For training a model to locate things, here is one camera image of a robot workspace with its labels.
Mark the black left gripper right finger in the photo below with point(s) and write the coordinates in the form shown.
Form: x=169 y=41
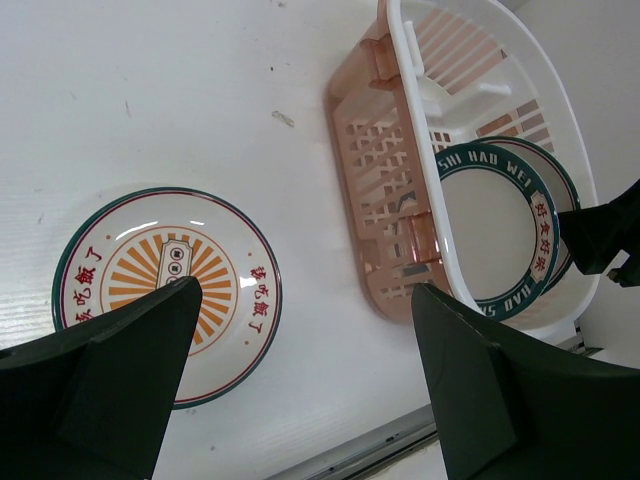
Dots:
x=500 y=390

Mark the orange sunburst white plate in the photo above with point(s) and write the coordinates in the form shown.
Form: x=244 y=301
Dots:
x=180 y=243

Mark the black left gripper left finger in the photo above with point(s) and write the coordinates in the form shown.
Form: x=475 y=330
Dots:
x=93 y=401

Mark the white pink dish rack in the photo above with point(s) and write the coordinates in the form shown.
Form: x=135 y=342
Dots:
x=426 y=76

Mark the red character white plate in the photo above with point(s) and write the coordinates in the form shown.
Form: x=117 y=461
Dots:
x=515 y=250

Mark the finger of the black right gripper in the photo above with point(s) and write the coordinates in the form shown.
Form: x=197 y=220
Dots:
x=594 y=237

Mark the aluminium front rail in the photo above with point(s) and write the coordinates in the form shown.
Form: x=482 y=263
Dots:
x=370 y=445

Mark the green rimmed white plate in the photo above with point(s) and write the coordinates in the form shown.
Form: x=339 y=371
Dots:
x=455 y=177

